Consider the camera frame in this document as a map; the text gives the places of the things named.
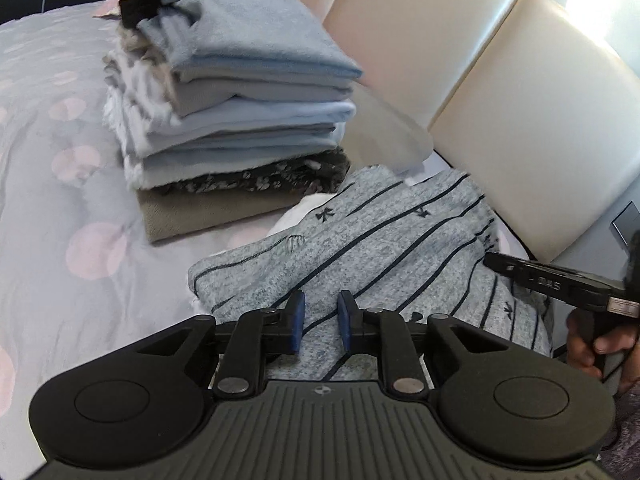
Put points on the person's right hand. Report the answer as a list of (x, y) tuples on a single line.
[(580, 340)]

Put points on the cream padded headboard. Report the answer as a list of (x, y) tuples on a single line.
[(425, 35)]

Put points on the grey striped pants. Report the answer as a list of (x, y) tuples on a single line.
[(390, 240)]

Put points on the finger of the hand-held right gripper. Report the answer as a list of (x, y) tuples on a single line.
[(507, 267)]

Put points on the stack of folded clothes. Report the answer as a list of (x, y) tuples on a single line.
[(225, 125)]

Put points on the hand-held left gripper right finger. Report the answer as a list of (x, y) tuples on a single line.
[(344, 320)]

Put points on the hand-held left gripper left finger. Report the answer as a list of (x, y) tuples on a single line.
[(298, 320)]

